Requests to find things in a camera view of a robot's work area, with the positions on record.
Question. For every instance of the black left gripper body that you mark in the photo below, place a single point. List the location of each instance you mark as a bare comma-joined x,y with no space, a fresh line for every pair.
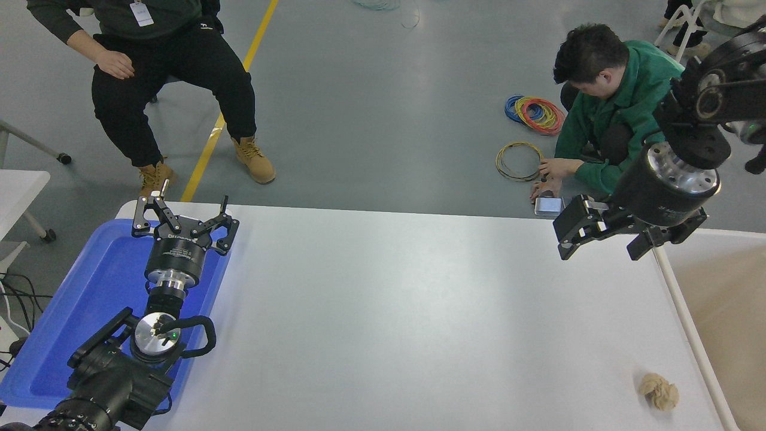
176,257

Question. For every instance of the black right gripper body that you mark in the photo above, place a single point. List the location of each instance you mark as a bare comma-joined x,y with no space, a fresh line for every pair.
652,197

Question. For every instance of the tan paper ball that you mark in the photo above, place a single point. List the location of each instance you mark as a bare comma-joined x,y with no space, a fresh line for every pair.
659,392

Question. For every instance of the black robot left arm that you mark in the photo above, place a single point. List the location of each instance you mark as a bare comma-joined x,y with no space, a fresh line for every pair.
108,383

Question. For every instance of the crouching person's hand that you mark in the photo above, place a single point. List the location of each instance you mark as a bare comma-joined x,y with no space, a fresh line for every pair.
559,169
547,187

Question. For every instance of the seated person's right hand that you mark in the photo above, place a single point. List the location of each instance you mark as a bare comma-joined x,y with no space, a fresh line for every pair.
116,64

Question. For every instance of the silver metal box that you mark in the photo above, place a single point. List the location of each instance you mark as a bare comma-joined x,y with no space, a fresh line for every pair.
547,206

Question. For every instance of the blue plastic tray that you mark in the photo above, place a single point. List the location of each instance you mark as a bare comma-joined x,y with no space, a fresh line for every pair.
90,287

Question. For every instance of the large pale bin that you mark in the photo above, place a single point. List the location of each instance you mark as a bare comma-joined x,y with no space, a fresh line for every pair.
718,311

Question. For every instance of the crouching person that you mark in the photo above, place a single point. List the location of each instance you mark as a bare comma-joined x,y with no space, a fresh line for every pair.
622,90

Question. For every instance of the grey leg with caster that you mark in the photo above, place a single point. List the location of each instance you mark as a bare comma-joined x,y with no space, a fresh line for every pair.
36,143

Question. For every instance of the white side table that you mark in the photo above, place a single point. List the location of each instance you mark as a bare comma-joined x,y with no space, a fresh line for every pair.
18,191

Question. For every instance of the seated person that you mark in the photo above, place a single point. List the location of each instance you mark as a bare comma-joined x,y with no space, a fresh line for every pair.
179,66

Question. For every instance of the white rolling chair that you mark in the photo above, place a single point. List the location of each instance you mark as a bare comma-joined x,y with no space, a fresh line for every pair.
679,27

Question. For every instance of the white power strip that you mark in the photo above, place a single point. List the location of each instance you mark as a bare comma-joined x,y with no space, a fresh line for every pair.
5,338

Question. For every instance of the white name badge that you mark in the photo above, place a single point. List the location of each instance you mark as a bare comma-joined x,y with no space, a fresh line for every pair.
142,14

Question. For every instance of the cream garment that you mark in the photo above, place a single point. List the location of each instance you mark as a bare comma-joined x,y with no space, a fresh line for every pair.
739,11

